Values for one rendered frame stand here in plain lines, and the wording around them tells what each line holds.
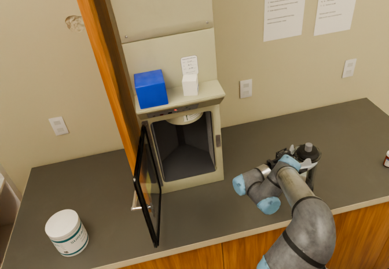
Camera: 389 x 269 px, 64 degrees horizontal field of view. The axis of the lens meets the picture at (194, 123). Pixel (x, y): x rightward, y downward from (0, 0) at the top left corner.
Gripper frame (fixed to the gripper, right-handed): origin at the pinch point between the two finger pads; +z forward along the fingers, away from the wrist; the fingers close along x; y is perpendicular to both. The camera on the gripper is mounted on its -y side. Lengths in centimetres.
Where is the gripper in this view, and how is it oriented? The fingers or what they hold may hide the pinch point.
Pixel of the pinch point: (306, 157)
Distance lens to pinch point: 142.7
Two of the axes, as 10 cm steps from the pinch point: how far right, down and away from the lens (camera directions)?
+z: 8.9, -3.4, 3.0
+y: -1.0, -7.9, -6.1
